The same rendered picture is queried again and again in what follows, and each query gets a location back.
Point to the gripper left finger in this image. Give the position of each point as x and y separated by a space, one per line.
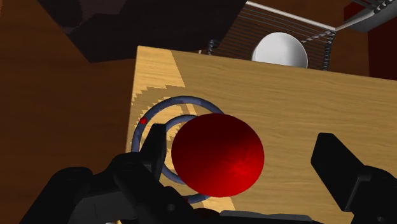
133 183

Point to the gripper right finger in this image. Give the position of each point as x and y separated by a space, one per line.
366 189

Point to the red ball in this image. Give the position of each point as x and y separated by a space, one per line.
217 155

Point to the light wooden table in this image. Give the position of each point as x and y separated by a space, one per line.
304 105

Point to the white bowl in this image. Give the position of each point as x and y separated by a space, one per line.
279 51

